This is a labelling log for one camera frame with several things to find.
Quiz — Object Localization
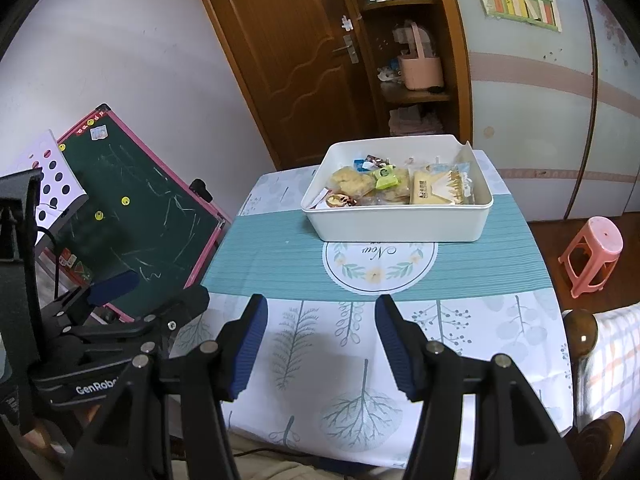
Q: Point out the round puffed corn snack pack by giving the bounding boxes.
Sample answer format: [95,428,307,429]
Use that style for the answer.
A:
[331,167,376,197]

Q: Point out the round wooden bedpost knob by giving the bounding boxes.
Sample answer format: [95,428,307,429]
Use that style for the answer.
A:
[564,308,600,361]

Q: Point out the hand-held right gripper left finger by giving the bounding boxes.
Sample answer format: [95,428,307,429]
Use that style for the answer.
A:
[62,293,269,480]

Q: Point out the white plastic storage box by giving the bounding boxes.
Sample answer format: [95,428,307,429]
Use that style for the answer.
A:
[300,135,495,243]

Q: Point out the thin black cable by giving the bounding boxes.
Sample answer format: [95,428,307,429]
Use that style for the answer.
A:
[230,447,321,461]

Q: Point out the large white orange snack packet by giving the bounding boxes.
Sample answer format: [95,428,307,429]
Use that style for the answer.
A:
[410,162,475,206]

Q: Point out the small toy figures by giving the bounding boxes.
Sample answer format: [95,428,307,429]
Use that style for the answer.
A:
[377,57,403,83]

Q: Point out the pile of folded cloths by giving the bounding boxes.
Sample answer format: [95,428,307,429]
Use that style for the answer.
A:
[389,105,443,137]

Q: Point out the floral sliding door wardrobe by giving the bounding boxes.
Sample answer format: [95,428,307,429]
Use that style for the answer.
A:
[445,0,640,223]

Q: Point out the wooden door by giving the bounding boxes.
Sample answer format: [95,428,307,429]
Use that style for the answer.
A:
[189,0,381,171]

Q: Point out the clear popcorn snack bag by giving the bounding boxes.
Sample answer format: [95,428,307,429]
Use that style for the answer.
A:
[360,180,412,206]

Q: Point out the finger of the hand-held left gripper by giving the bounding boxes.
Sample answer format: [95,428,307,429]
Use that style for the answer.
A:
[65,286,211,341]
[47,270,140,318]

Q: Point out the pink basket with handle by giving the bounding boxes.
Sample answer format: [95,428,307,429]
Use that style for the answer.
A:
[397,22,445,92]

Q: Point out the printed tablecloth with teal band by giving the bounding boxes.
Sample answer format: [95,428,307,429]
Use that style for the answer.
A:
[170,150,575,468]

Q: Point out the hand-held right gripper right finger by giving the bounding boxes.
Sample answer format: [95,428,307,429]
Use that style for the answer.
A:
[374,294,566,480]

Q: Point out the wooden corner shelf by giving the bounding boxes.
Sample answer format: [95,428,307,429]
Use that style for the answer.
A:
[330,0,473,151]

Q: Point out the small green snack packet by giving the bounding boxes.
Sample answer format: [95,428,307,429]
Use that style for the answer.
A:
[372,167,398,191]

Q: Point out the green chalkboard with pink frame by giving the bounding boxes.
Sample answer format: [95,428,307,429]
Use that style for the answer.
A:
[37,104,232,323]

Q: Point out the red white snack packet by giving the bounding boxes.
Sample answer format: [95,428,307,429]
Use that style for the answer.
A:
[320,192,358,209]

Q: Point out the pink plastic stool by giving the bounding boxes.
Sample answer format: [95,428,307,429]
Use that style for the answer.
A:
[558,216,625,298]

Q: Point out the wooden bed frame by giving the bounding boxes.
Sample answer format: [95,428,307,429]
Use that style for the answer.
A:
[570,410,628,480]

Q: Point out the metal door handle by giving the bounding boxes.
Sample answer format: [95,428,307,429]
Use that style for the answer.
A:
[332,35,360,65]

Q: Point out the white perforated board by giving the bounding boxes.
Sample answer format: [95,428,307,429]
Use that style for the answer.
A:
[15,129,90,233]

